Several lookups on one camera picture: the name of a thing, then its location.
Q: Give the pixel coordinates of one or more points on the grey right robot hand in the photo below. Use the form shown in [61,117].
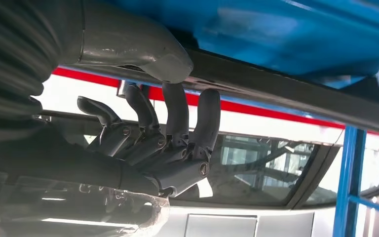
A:
[62,170]

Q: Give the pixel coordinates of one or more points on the chrome stanchion post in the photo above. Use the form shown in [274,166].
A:
[121,90]

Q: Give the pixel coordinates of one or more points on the red barrier belt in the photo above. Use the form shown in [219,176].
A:
[274,113]
[88,77]

